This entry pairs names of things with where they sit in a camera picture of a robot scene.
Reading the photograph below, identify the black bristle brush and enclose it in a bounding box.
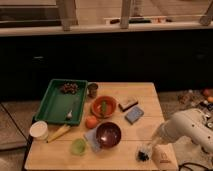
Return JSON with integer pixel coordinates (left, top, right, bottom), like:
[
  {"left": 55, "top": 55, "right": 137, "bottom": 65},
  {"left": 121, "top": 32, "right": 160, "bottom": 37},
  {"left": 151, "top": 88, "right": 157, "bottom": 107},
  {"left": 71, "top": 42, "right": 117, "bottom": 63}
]
[{"left": 137, "top": 151, "right": 149, "bottom": 162}]

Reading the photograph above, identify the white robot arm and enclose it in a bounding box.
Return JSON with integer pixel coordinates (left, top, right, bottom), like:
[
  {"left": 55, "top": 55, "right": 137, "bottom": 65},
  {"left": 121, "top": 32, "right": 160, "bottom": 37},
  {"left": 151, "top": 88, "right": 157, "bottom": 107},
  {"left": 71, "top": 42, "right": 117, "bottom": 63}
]
[{"left": 140, "top": 108, "right": 213, "bottom": 157}]

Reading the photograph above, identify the green plastic cup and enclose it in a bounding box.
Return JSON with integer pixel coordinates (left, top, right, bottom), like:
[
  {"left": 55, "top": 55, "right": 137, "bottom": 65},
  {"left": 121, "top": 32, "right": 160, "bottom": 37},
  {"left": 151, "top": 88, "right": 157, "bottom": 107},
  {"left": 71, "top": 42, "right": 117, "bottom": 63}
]
[{"left": 71, "top": 138, "right": 86, "bottom": 155}]

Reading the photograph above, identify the small metal cup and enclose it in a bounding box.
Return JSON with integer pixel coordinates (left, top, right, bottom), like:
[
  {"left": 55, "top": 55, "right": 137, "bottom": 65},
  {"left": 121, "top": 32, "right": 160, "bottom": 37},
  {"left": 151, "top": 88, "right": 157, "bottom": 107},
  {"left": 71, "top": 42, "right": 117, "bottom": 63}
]
[{"left": 88, "top": 83, "right": 98, "bottom": 98}]

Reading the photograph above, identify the blue sponge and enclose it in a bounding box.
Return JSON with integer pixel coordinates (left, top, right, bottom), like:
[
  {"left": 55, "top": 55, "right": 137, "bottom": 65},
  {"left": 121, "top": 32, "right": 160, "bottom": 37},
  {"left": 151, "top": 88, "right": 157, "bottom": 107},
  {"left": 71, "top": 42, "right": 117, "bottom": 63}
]
[{"left": 125, "top": 106, "right": 144, "bottom": 124}]

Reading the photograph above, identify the wooden table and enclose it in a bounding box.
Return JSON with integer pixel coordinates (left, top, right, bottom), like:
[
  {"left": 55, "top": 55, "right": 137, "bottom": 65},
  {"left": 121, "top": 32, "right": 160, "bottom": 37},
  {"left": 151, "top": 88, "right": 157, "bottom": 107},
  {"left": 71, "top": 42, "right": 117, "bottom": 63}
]
[{"left": 24, "top": 81, "right": 180, "bottom": 171}]

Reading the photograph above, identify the dark maroon bowl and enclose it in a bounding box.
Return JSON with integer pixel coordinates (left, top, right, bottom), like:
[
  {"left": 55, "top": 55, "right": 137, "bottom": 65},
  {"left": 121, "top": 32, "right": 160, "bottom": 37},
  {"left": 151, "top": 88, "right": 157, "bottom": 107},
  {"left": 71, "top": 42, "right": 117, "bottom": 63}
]
[{"left": 95, "top": 122, "right": 121, "bottom": 149}]

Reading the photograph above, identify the brown block eraser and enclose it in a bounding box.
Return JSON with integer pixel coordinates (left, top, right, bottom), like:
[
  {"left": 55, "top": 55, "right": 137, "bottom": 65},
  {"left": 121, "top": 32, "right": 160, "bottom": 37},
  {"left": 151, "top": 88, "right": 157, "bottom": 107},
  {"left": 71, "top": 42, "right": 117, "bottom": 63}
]
[{"left": 119, "top": 98, "right": 138, "bottom": 112}]

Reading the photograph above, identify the blue cloth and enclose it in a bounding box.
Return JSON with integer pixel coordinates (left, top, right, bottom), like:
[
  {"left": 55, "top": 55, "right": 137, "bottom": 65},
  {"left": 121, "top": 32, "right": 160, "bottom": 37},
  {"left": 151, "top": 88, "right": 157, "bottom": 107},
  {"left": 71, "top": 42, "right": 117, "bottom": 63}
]
[{"left": 84, "top": 129, "right": 101, "bottom": 152}]

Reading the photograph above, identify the orange bowl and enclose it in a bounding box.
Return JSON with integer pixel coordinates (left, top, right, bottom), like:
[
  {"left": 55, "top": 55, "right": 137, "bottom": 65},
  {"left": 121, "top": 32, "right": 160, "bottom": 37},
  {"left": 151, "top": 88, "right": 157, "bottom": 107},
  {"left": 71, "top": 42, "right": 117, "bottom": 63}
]
[{"left": 91, "top": 96, "right": 117, "bottom": 118}]

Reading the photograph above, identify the green vegetable in bowl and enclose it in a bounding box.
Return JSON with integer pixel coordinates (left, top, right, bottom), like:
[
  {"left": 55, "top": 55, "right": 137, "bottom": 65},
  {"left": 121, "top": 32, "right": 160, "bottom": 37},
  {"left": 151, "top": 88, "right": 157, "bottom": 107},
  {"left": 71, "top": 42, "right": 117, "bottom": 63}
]
[{"left": 101, "top": 101, "right": 107, "bottom": 117}]

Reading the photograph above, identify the orange fruit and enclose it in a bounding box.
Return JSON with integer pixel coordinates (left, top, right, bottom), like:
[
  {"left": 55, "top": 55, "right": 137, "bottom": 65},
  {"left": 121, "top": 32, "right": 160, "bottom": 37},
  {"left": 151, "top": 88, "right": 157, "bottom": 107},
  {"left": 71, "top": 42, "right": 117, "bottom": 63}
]
[{"left": 85, "top": 116, "right": 99, "bottom": 129}]

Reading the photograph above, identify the yellow wooden tool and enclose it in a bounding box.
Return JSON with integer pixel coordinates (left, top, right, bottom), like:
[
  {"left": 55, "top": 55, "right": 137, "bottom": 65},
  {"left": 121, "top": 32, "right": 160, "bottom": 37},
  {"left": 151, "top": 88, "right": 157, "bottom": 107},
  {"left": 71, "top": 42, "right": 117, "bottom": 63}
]
[{"left": 47, "top": 125, "right": 70, "bottom": 143}]

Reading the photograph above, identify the small white garlic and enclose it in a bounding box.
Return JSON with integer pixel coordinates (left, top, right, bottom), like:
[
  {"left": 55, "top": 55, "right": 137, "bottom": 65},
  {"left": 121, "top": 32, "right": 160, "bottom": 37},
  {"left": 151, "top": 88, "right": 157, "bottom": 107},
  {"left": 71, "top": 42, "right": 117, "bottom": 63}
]
[{"left": 66, "top": 110, "right": 72, "bottom": 120}]

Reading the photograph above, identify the bunch of dark grapes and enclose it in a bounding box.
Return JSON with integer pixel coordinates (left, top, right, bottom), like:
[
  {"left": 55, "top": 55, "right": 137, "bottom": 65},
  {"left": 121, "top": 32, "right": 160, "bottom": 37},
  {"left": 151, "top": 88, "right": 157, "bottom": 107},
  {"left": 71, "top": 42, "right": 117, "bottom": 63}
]
[{"left": 60, "top": 83, "right": 78, "bottom": 94}]

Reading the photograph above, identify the green plastic tray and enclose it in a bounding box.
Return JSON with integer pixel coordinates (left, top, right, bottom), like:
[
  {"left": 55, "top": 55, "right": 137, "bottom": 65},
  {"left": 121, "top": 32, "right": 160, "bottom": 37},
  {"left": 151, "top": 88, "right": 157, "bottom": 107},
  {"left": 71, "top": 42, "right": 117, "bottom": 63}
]
[{"left": 35, "top": 79, "right": 88, "bottom": 125}]

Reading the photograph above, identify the white round container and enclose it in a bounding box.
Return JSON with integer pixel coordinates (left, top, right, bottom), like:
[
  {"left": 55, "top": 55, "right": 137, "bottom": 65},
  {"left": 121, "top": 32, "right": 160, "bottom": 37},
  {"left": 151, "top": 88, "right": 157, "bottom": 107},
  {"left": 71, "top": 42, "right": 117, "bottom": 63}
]
[{"left": 29, "top": 121, "right": 49, "bottom": 140}]

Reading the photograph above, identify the black cable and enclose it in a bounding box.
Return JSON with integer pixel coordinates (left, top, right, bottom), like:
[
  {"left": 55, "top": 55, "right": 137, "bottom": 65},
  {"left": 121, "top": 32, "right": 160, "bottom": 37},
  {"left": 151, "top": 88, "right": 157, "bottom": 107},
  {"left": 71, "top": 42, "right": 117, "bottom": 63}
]
[{"left": 178, "top": 161, "right": 213, "bottom": 171}]

